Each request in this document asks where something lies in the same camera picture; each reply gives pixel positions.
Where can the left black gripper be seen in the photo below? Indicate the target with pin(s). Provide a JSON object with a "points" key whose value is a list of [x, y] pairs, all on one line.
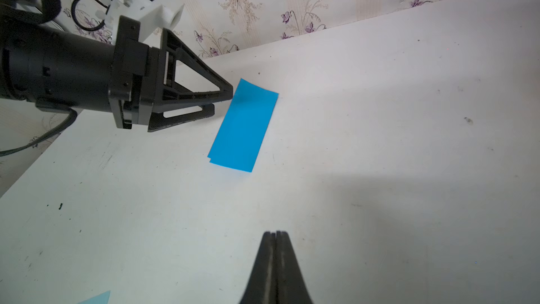
{"points": [[143, 76]]}

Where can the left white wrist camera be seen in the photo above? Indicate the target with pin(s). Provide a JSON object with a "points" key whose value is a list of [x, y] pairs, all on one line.
{"points": [[151, 14]]}

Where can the bright blue square paper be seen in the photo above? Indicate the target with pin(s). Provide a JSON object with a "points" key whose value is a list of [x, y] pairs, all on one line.
{"points": [[244, 126]]}

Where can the light blue paper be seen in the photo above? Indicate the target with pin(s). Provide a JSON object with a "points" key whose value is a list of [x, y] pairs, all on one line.
{"points": [[98, 299]]}

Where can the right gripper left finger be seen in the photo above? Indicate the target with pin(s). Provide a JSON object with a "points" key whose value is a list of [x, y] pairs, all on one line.
{"points": [[261, 285]]}

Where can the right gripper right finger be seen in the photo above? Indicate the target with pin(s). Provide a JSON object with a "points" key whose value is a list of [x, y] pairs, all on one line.
{"points": [[290, 284]]}

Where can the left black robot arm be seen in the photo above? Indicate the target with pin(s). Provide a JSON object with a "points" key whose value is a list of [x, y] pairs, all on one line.
{"points": [[58, 71]]}

